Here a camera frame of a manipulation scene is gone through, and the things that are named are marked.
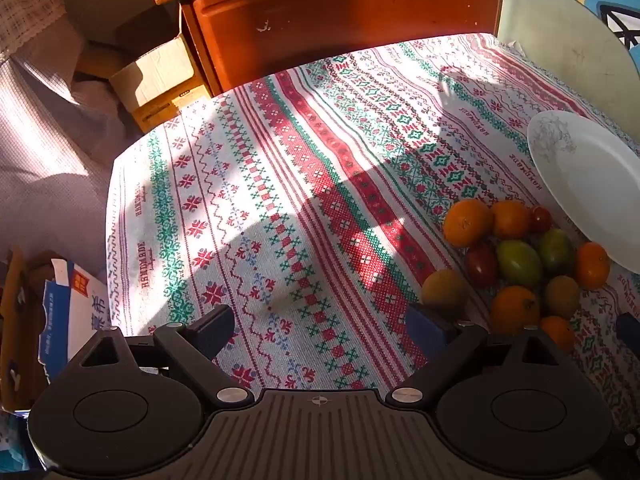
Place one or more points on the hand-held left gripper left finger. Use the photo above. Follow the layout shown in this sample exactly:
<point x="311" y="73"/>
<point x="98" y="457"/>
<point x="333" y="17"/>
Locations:
<point x="212" y="332"/>

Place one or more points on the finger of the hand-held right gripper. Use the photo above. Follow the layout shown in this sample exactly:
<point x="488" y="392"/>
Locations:
<point x="629" y="332"/>

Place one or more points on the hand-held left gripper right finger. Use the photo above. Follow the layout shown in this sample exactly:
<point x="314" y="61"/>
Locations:
<point x="425" y="330"/>

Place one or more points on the kiwi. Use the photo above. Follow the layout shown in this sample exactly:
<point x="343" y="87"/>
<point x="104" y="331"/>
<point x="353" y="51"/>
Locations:
<point x="445" y="288"/>
<point x="561" y="296"/>

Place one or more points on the red plum tomato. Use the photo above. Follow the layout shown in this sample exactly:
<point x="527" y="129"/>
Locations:
<point x="481" y="266"/>

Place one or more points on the green tomato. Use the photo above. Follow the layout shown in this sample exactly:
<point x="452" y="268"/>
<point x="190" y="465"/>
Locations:
<point x="520" y="262"/>
<point x="556" y="251"/>

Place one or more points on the white plate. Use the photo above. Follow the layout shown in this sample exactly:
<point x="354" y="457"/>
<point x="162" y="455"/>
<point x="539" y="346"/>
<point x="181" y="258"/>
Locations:
<point x="585" y="175"/>

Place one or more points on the large orange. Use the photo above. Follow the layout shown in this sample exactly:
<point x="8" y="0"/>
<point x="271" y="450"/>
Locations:
<point x="467" y="222"/>

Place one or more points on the blue and white carton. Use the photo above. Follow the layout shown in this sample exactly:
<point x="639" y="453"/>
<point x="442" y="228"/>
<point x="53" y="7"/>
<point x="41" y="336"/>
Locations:
<point x="75" y="310"/>

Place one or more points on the small red tomato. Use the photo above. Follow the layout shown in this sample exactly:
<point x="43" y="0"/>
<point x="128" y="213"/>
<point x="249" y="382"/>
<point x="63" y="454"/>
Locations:
<point x="540" y="219"/>

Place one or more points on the patterned woven tablecloth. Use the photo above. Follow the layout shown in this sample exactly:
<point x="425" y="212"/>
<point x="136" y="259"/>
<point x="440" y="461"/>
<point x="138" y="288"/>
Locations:
<point x="310" y="200"/>

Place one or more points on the brown cardboard sheet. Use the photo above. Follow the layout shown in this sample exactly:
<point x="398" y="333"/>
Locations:
<point x="20" y="320"/>

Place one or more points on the blue plastic packet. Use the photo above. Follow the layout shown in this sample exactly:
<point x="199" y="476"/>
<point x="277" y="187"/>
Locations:
<point x="15" y="445"/>

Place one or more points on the white waffle cloth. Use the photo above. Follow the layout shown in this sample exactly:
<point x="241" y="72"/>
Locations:
<point x="45" y="160"/>

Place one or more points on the open cardboard box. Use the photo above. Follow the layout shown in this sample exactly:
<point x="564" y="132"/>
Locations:
<point x="150" y="80"/>

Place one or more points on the brown cardboard box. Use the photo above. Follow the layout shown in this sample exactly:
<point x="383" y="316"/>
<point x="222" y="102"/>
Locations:
<point x="100" y="57"/>

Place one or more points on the wooden cabinet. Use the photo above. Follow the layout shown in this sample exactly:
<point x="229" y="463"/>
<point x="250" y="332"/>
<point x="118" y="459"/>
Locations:
<point x="350" y="15"/>

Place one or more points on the checked lace cloth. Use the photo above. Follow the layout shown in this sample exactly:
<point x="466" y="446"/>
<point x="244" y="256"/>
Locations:
<point x="27" y="10"/>

